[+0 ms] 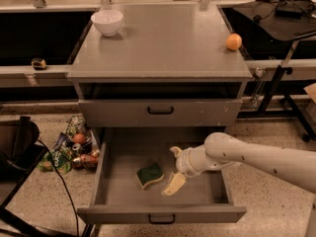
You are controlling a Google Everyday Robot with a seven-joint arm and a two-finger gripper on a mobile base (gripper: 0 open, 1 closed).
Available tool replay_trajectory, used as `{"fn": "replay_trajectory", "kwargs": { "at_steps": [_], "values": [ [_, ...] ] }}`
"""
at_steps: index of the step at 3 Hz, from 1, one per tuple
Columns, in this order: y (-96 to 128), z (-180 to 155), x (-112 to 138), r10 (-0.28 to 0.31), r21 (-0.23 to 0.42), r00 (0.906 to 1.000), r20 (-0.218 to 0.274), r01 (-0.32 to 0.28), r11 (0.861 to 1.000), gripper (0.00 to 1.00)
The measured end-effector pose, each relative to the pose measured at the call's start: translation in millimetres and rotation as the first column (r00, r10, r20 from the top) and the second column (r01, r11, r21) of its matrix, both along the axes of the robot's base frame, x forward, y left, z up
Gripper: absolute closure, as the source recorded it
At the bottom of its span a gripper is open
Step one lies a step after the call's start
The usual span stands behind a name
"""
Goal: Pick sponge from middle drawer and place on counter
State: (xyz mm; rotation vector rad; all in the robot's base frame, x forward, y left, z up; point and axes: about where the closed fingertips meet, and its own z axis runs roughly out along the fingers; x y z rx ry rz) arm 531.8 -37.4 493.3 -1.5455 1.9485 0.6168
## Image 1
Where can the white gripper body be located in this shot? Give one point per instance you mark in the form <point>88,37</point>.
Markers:
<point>183,162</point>

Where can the green yellow sponge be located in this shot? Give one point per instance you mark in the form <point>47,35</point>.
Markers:
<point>149,175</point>

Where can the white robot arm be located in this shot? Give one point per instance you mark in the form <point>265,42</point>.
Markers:
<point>220,150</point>

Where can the open grey middle drawer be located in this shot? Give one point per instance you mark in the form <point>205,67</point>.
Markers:
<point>119,199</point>

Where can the grey drawer cabinet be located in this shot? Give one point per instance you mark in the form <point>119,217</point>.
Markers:
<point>164,51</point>

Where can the closed grey upper drawer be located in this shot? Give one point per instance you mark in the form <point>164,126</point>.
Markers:
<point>141,113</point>

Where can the red apple in pile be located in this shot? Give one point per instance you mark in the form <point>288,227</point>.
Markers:
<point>79,138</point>

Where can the orange fruit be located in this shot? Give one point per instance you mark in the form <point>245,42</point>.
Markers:
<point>233,42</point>

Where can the white bowl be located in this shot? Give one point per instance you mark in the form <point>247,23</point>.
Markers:
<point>107,22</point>

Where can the black side table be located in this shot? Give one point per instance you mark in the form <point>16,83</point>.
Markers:
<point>280,54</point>

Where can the black chair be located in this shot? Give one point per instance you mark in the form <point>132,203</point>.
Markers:
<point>20,152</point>

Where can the small yellow black tape measure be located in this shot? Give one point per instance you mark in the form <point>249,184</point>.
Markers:
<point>38,64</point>

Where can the black power adapter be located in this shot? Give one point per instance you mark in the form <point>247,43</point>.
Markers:
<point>288,10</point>

